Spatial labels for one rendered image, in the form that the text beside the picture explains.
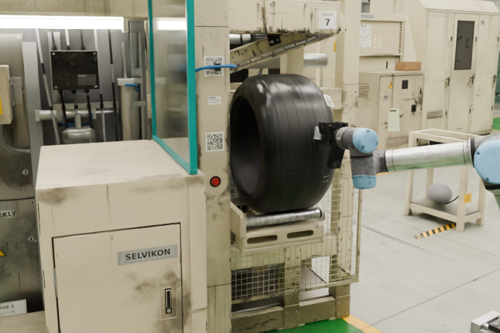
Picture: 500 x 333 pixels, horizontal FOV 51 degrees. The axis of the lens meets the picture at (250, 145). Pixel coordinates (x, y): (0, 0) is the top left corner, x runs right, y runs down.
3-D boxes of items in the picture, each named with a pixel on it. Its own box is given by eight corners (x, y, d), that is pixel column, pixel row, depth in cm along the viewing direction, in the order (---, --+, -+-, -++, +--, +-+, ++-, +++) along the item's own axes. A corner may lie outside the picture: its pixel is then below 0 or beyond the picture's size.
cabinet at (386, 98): (374, 173, 658) (379, 73, 634) (341, 164, 705) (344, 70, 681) (420, 163, 709) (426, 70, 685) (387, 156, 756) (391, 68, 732)
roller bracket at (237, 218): (239, 240, 202) (239, 215, 200) (210, 209, 238) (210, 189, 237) (248, 238, 203) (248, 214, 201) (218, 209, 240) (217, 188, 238)
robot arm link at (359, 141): (360, 157, 161) (357, 130, 160) (341, 154, 171) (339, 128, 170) (382, 153, 163) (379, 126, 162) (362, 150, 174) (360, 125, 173)
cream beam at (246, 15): (214, 33, 222) (213, -3, 219) (199, 34, 245) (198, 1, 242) (341, 34, 242) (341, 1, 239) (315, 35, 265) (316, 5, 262)
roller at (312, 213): (239, 214, 207) (238, 222, 210) (242, 222, 204) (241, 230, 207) (318, 205, 219) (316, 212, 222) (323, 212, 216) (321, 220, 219)
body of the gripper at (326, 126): (335, 121, 188) (353, 122, 177) (336, 145, 189) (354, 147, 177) (317, 122, 185) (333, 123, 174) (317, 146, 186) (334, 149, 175)
